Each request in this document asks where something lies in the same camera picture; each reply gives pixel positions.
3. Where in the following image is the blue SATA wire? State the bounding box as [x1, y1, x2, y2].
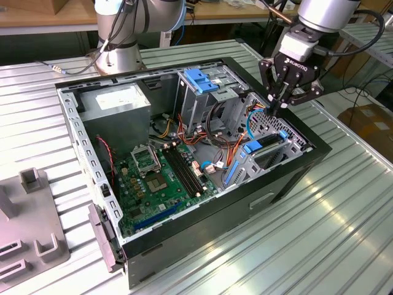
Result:
[202, 109, 263, 171]

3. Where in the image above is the grey Dell power supply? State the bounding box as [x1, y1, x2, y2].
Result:
[78, 82, 152, 157]

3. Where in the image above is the metal socket cover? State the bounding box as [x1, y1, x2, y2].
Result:
[130, 144, 162, 178]

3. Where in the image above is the yellow black power wire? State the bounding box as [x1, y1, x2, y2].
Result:
[153, 113, 173, 139]

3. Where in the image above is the cardboard box with labels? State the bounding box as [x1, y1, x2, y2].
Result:
[337, 103, 393, 160]

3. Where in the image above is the metal slat side table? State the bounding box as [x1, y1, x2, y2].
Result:
[319, 23, 393, 90]

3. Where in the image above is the brown cardboard box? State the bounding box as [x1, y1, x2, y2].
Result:
[2, 0, 67, 15]

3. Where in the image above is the black cable bundle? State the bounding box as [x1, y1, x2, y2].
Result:
[206, 100, 243, 151]

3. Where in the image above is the red orange wire bundle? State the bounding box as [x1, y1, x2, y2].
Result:
[177, 113, 216, 147]

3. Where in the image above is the blue expansion slot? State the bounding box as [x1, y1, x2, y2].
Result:
[133, 201, 182, 233]

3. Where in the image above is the black open PC case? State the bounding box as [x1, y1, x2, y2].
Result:
[54, 57, 333, 289]

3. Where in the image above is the CPU socket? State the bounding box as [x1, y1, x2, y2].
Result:
[145, 173, 169, 194]

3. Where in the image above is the blue plastic drive latch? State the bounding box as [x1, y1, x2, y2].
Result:
[185, 69, 219, 95]

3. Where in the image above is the hard disk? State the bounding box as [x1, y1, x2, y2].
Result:
[223, 130, 289, 186]

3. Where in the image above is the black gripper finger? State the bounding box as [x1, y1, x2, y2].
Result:
[258, 58, 285, 116]
[276, 80, 325, 116]

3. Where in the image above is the orange red power wire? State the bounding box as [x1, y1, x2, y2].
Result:
[227, 103, 273, 168]

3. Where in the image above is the wooden desk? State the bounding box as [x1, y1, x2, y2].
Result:
[0, 0, 308, 36]

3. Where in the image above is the black RAM slot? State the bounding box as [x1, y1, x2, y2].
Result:
[166, 147, 200, 197]
[174, 145, 206, 194]
[162, 147, 197, 199]
[170, 146, 203, 196]

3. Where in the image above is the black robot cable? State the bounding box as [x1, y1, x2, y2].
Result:
[35, 0, 148, 76]

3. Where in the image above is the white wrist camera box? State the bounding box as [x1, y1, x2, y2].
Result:
[279, 24, 322, 63]

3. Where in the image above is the green motherboard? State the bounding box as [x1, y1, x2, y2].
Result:
[115, 141, 219, 239]

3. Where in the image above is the metal optical drive cage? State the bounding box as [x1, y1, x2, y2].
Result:
[174, 64, 250, 136]

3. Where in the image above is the metal disk bay cage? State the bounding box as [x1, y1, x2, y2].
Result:
[220, 92, 309, 190]

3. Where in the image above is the grey parts rack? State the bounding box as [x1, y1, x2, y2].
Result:
[0, 168, 70, 283]

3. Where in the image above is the black camera cable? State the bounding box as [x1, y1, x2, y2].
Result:
[313, 9, 386, 58]

